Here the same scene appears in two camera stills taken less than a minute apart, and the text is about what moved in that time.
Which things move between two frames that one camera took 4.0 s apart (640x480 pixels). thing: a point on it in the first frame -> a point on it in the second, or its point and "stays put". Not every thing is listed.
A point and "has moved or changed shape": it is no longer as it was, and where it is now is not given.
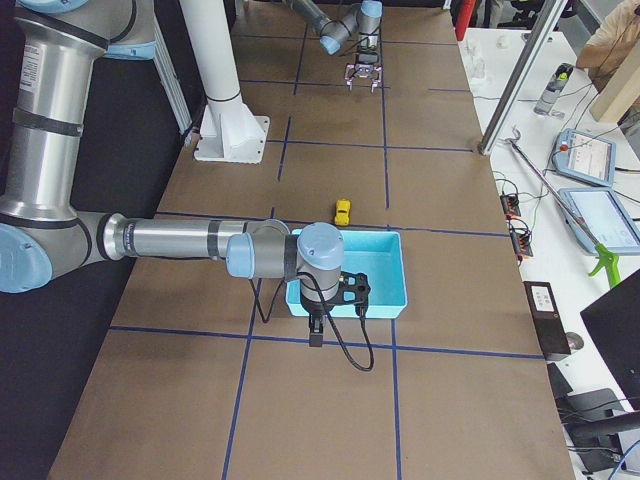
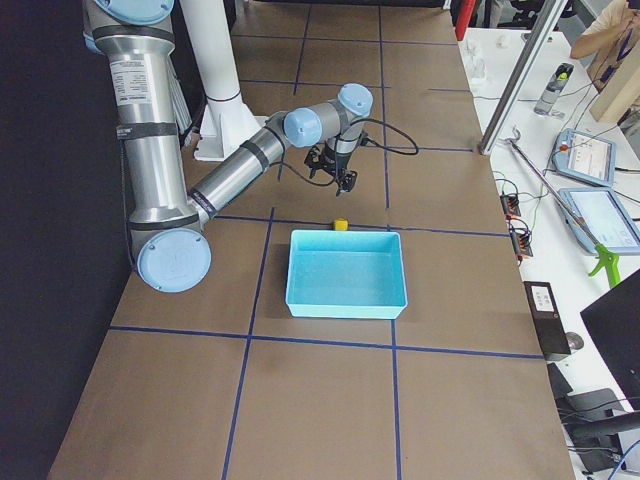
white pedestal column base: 228,131 stays put
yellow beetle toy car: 342,217 has moved or changed shape
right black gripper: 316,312 -> 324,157
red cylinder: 464,17 stays put
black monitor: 613,322 stays put
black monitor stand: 593,420 stays put
